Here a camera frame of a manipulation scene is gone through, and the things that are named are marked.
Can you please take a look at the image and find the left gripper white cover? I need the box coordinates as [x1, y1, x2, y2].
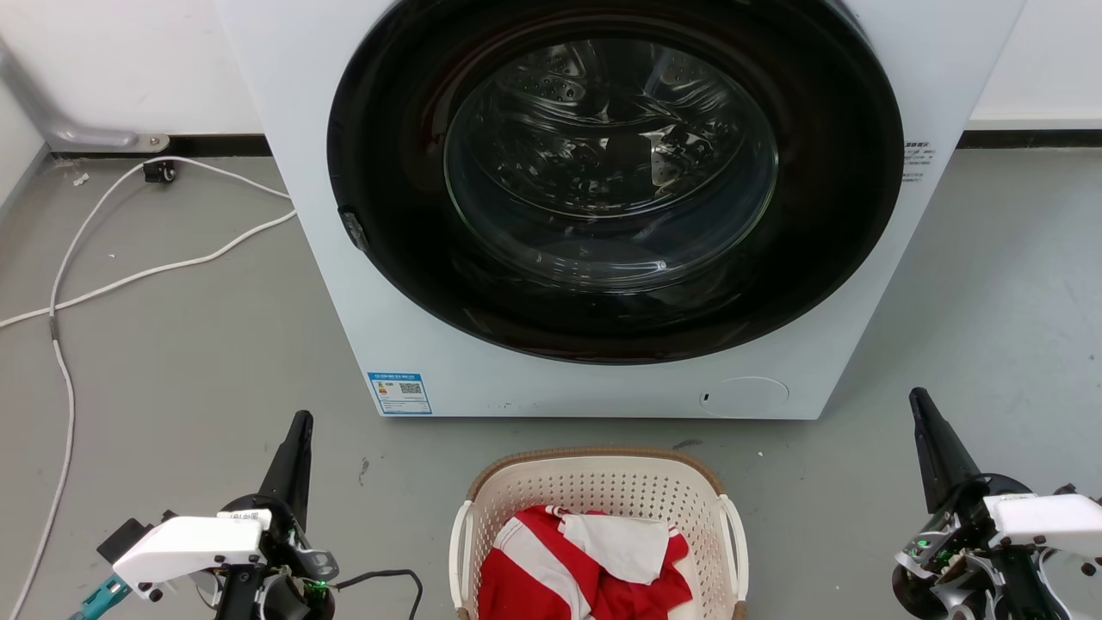
[96, 410, 339, 620]

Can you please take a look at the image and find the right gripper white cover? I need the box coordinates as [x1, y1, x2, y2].
[891, 387, 1102, 620]

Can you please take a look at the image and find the beige perforated laundry basket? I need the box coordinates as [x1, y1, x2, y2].
[449, 447, 749, 620]

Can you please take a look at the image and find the blue white energy label sticker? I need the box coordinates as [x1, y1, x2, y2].
[368, 372, 432, 416]

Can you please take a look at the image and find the round white filter cover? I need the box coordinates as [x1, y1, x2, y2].
[698, 376, 790, 419]

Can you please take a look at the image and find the black round washer door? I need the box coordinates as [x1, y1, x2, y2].
[327, 0, 905, 365]

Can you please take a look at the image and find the red white striped garment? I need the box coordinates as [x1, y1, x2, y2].
[478, 505, 695, 620]

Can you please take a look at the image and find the plain white cloth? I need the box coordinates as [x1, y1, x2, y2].
[563, 513, 672, 586]

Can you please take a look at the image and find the white front-load washing machine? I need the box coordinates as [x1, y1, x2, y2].
[215, 0, 1027, 420]

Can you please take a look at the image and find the grey bent drain pipe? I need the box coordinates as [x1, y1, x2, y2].
[0, 41, 170, 153]

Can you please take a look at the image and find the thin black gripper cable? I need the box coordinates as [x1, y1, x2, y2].
[331, 568, 425, 620]

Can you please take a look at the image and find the teal cable connector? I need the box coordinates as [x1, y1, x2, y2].
[71, 575, 132, 620]

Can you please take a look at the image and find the white power cable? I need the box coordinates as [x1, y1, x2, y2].
[0, 209, 298, 330]

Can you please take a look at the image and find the long looping white cable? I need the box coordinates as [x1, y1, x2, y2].
[7, 156, 294, 620]

